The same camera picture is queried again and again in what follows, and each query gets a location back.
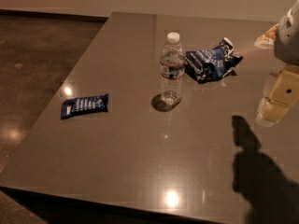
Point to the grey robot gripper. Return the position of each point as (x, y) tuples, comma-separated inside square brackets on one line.
[(288, 42)]

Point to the clear plastic water bottle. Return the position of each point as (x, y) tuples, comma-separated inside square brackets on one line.
[(172, 69)]

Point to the yellow snack bag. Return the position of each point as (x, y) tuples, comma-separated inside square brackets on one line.
[(268, 39)]

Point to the crumpled blue chip bag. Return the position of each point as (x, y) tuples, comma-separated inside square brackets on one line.
[(209, 65)]

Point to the blue snack bar wrapper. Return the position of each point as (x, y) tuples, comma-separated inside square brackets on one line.
[(84, 105)]

